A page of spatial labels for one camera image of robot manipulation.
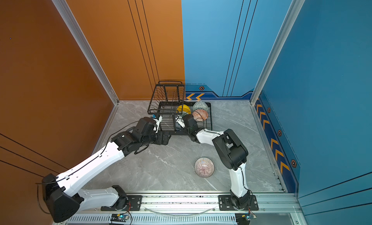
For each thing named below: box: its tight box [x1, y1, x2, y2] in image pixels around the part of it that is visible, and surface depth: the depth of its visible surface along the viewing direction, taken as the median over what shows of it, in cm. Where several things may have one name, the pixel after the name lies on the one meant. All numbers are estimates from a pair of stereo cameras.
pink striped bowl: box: [194, 157, 215, 178], surface depth 84 cm
